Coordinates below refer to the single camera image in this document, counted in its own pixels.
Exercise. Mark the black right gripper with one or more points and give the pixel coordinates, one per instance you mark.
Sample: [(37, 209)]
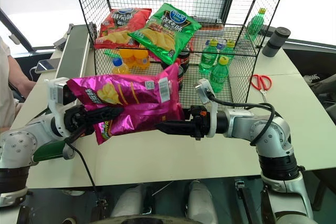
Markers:
[(202, 125)]

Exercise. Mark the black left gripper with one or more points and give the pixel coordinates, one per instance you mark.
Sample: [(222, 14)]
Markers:
[(74, 119)]

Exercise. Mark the magenta potato chip bag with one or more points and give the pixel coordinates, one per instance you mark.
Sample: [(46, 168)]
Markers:
[(141, 100)]

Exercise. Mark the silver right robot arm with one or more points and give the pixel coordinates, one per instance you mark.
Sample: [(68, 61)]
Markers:
[(244, 123)]

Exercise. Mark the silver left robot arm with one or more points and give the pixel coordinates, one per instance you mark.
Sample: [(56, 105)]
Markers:
[(18, 142)]

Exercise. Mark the grey conveyor belt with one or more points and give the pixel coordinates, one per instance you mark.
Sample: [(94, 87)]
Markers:
[(74, 51)]

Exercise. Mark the orange juice bottle blue cap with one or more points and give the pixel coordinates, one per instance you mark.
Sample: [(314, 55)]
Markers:
[(120, 68)]

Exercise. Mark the green soda bottle yellow cap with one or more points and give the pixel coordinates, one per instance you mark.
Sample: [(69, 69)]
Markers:
[(219, 77), (207, 58), (229, 48), (256, 24)]

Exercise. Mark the small green snack packet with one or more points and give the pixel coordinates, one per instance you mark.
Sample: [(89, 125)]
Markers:
[(111, 53)]

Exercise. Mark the silver smartphone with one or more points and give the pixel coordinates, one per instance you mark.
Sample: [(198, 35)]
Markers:
[(46, 66)]

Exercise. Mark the silver robot leg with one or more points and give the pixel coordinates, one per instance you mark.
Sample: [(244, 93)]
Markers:
[(128, 203), (202, 203)]

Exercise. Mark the seated person in beige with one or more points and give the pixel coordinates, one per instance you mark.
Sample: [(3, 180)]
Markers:
[(8, 85)]

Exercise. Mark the clear bottle blue label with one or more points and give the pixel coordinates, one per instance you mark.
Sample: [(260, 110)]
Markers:
[(222, 43)]

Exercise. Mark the green potato chip bag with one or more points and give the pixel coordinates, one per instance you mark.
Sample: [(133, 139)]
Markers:
[(165, 31)]

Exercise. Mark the red potato chip bag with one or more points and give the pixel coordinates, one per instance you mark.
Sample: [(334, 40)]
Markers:
[(118, 24)]

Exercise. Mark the black metal stand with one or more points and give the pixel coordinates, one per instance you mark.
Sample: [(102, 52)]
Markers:
[(246, 200)]

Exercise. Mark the grey cylindrical flask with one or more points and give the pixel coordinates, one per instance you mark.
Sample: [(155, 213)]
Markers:
[(275, 41)]

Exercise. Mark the grey sneaker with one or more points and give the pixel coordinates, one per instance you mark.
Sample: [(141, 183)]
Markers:
[(319, 82)]

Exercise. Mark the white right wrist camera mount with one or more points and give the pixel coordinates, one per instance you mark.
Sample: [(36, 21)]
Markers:
[(203, 87)]

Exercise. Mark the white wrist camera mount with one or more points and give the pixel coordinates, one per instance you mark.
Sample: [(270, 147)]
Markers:
[(203, 87), (56, 90)]

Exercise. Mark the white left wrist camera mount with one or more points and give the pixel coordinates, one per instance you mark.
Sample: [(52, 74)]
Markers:
[(56, 90)]

